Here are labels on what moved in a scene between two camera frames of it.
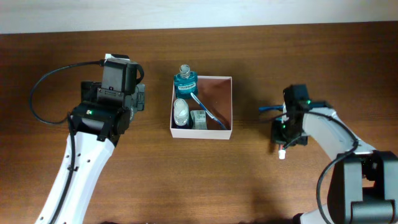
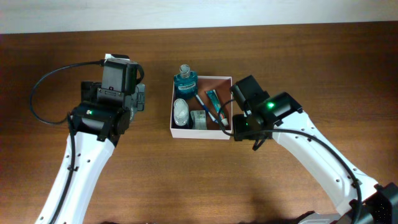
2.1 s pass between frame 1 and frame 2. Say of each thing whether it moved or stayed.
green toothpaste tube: moved
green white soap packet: stayed
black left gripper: stayed
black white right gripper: moved
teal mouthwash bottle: stayed
